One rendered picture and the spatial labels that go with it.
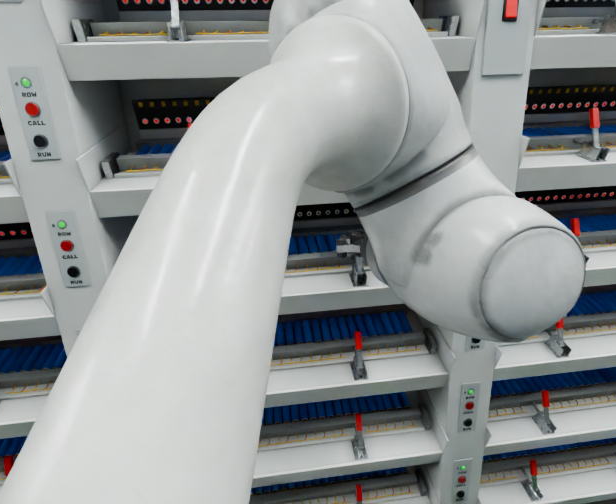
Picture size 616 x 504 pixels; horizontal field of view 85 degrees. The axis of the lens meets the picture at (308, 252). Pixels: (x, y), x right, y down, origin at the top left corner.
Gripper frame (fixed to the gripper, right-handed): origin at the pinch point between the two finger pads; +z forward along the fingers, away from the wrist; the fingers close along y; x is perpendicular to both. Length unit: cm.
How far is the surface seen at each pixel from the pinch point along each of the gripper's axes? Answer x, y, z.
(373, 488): -63, 4, 16
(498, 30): 30.8, 21.3, -8.0
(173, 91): 31.3, -32.6, 12.5
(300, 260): -3.4, -10.3, 4.9
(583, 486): -67, 57, 12
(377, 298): -11.1, 3.1, 0.8
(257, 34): 33.3, -15.0, -3.5
